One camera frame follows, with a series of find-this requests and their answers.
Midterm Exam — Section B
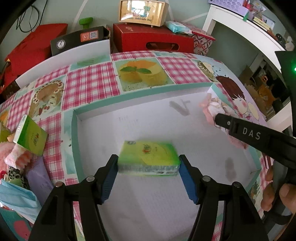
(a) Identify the blue face mask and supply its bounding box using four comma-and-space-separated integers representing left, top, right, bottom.
1, 179, 42, 224

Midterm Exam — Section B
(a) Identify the purple wipes packet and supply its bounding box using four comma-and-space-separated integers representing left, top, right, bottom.
25, 156, 53, 206

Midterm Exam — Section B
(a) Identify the leopard print scrunchie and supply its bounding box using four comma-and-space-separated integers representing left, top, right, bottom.
4, 167, 30, 189

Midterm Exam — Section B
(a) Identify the pink white striped fluffy towel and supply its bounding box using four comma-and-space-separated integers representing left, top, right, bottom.
0, 142, 33, 171

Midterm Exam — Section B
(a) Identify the green tissue pack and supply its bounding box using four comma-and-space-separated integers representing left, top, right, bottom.
117, 140, 180, 176
13, 114, 48, 156

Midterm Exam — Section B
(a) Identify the green cloth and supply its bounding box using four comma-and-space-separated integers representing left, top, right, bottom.
0, 122, 11, 142

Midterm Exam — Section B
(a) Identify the person's right hand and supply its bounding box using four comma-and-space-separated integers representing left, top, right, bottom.
261, 166, 296, 214

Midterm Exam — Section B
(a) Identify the teal heart toy case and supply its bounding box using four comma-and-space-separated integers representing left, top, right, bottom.
1, 208, 32, 240

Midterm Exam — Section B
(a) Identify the teal box lid tray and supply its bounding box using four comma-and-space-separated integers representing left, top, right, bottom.
72, 83, 261, 240

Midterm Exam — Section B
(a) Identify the white shelf unit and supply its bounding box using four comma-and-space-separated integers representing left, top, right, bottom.
202, 4, 293, 127

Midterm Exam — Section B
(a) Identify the purple perforated basket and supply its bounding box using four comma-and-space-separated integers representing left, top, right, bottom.
208, 0, 248, 11

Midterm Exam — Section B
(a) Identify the blue wet wipes pack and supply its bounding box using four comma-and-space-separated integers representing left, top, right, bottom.
165, 21, 192, 35

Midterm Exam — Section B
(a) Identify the large red bag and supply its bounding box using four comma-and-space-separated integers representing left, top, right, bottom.
1, 23, 68, 91

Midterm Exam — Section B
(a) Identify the white foam board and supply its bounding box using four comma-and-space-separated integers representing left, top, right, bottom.
16, 39, 110, 88

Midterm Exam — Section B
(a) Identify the wooden children's day box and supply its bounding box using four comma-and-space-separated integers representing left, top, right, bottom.
118, 1, 169, 27

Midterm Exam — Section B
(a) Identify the red gift box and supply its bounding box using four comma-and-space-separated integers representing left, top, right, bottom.
113, 23, 194, 53

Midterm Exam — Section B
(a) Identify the black carton with QR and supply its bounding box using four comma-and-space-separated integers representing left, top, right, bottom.
50, 26, 110, 56

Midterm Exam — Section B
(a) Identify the green dumbbell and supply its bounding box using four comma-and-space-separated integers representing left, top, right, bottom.
79, 17, 93, 29

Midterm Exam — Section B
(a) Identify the black wall cable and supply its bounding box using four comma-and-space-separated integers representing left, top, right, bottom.
16, 0, 48, 34

